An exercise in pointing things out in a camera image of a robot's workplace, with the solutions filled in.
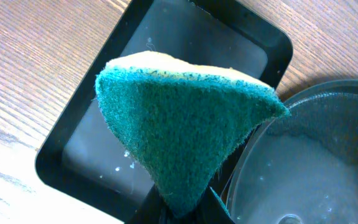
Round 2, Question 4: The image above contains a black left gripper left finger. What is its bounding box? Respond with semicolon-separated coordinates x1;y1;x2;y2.
125;185;167;224

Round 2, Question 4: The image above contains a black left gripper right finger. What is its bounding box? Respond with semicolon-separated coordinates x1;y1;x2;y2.
194;187;234;224

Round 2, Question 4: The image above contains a green yellow sponge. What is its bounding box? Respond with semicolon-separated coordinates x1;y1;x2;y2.
95;51;289;217

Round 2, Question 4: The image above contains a rectangular black tray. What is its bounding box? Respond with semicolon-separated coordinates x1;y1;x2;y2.
35;0;293;222

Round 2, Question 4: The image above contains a round black tray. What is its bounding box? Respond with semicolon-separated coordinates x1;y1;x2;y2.
226;80;358;224

